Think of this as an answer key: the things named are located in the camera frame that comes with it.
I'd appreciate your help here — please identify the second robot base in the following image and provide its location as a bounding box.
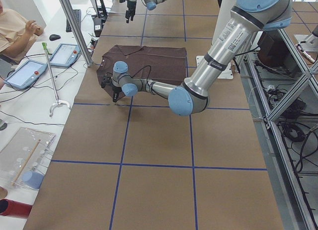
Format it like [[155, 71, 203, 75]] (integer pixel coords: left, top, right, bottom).
[[294, 26, 318, 52]]

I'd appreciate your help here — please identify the metal reacher grabber tool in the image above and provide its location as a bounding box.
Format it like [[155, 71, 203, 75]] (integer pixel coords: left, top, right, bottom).
[[42, 42, 71, 117]]

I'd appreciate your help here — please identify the aluminium frame cage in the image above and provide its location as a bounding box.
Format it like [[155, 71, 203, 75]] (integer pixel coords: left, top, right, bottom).
[[235, 23, 318, 230]]

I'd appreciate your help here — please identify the dark brown t-shirt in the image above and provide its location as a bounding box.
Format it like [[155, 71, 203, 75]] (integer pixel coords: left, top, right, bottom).
[[96, 45, 187, 96]]

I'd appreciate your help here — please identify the far blue teach pendant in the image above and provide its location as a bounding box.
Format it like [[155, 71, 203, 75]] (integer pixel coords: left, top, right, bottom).
[[50, 43, 80, 68]]

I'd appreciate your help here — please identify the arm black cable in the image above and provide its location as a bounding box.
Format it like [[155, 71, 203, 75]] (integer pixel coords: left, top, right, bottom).
[[131, 65, 158, 94]]

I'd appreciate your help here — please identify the black box with label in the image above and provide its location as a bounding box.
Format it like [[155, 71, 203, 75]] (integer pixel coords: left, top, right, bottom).
[[93, 17, 103, 37]]

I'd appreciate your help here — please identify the light blue plastic cup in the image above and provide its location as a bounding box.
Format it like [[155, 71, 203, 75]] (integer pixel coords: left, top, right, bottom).
[[22, 171, 44, 189]]

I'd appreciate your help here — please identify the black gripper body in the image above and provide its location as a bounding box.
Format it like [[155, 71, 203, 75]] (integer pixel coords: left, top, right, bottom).
[[126, 0, 135, 16], [111, 84, 122, 97]]

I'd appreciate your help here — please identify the black keyboard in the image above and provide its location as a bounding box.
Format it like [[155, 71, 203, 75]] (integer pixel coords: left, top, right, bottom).
[[66, 9, 82, 33]]

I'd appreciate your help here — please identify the black power box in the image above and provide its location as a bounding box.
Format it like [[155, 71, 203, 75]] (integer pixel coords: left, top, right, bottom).
[[257, 31, 290, 70]]

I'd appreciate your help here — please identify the clear plastic tray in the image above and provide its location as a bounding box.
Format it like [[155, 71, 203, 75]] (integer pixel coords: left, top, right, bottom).
[[0, 128, 56, 190]]

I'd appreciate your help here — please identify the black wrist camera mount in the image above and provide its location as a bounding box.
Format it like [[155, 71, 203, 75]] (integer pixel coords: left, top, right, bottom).
[[100, 76, 112, 89]]

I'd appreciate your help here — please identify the person in beige shirt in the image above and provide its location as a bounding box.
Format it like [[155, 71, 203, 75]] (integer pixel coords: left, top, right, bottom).
[[0, 5, 44, 64]]

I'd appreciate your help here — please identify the blue teach pendant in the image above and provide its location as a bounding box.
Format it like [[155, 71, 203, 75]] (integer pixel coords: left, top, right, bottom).
[[4, 60, 48, 89], [50, 43, 80, 68]]

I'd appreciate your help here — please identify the red cylinder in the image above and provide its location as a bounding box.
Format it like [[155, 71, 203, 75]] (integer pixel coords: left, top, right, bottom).
[[0, 199, 33, 219]]

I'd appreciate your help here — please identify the aluminium frame post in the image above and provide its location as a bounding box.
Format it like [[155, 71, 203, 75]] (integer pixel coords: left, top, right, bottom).
[[59, 0, 93, 67]]

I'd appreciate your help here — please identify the black computer mouse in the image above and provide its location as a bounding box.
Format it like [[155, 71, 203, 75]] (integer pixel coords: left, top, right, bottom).
[[49, 34, 61, 41]]

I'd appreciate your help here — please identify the wooden stick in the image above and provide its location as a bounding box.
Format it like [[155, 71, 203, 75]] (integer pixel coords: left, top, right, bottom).
[[11, 139, 41, 186]]

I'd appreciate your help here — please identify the near blue teach pendant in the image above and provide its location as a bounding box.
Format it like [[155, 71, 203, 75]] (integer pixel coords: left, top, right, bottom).
[[4, 60, 48, 89]]

